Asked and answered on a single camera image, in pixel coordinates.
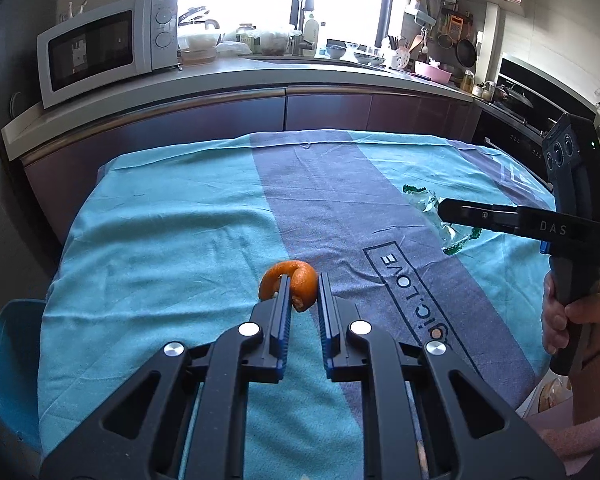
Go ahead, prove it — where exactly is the green clear plastic wrapper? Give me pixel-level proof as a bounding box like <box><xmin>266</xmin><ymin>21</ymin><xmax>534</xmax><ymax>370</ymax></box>
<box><xmin>402</xmin><ymin>184</ymin><xmax>482</xmax><ymax>256</ymax></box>

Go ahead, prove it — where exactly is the orange peel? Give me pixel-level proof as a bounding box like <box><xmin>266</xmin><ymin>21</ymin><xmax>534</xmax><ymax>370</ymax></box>
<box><xmin>259</xmin><ymin>260</ymin><xmax>318</xmax><ymax>312</ymax></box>

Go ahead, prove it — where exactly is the blue trash bin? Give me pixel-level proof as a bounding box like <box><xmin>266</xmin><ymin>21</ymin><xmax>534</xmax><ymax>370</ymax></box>
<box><xmin>0</xmin><ymin>299</ymin><xmax>45</xmax><ymax>453</ymax></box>

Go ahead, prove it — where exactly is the kitchen counter with cabinets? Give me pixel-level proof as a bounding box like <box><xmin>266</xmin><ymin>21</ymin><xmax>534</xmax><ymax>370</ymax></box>
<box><xmin>2</xmin><ymin>58</ymin><xmax>480</xmax><ymax>240</ymax></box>

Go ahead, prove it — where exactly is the chrome kitchen faucet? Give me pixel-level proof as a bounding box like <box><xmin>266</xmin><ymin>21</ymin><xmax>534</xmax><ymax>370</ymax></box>
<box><xmin>292</xmin><ymin>0</ymin><xmax>314</xmax><ymax>58</ymax></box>

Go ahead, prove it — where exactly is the person right hand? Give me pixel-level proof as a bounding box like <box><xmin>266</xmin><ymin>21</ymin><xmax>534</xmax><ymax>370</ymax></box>
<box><xmin>541</xmin><ymin>272</ymin><xmax>600</xmax><ymax>360</ymax></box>

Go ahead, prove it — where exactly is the teal purple tablecloth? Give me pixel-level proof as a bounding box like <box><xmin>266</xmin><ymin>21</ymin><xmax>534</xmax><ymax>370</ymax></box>
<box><xmin>38</xmin><ymin>129</ymin><xmax>554</xmax><ymax>463</ymax></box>

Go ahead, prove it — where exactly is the black frying pan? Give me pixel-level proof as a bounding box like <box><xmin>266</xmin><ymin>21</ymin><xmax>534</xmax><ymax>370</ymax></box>
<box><xmin>454</xmin><ymin>38</ymin><xmax>477</xmax><ymax>68</ymax></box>

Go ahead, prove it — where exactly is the pink basin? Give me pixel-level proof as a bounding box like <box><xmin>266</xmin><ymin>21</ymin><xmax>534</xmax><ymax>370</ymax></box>
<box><xmin>415</xmin><ymin>62</ymin><xmax>452</xmax><ymax>84</ymax></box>

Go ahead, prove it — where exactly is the white soap bottle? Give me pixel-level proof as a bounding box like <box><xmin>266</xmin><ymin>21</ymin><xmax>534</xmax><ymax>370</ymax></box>
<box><xmin>302</xmin><ymin>13</ymin><xmax>320</xmax><ymax>58</ymax></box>

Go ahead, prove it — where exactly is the white microwave oven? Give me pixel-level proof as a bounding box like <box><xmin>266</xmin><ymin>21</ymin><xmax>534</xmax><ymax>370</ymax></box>
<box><xmin>36</xmin><ymin>0</ymin><xmax>178</xmax><ymax>110</ymax></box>

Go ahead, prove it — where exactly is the glass electric kettle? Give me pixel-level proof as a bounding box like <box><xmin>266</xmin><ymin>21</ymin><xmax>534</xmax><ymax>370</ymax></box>
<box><xmin>178</xmin><ymin>6</ymin><xmax>221</xmax><ymax>65</ymax></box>

